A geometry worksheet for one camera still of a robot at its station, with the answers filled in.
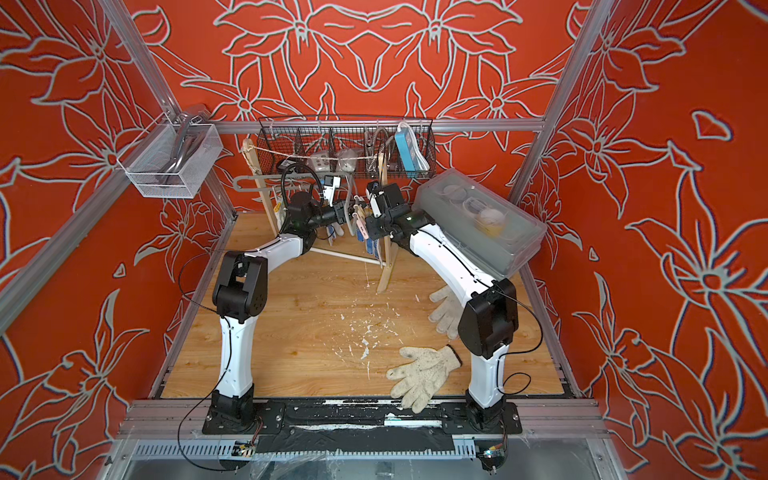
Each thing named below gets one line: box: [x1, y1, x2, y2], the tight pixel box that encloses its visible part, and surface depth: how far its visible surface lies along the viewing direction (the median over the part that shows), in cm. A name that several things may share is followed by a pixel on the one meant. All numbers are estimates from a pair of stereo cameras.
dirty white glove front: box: [386, 345, 462, 414], surface depth 81 cm
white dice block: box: [315, 154, 330, 172], surface depth 94 cm
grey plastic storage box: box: [412, 168, 547, 279], surface depth 94 cm
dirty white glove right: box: [428, 285, 465, 340], surface depth 92 cm
